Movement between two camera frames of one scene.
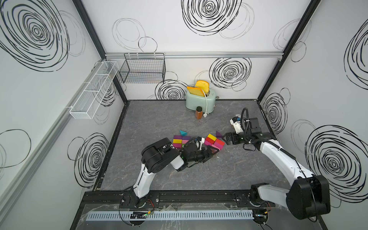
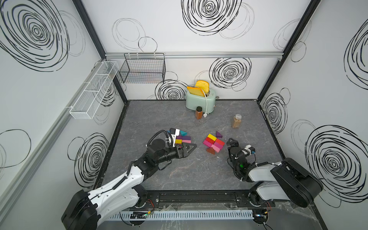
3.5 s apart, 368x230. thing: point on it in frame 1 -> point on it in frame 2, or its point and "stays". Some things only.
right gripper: x=233 y=138 -> x=235 y=143
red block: x=210 y=140 stays
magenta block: x=218 y=145 stays
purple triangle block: x=218 y=135 stays
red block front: x=220 y=142 stays
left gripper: x=205 y=157 -> x=182 y=154
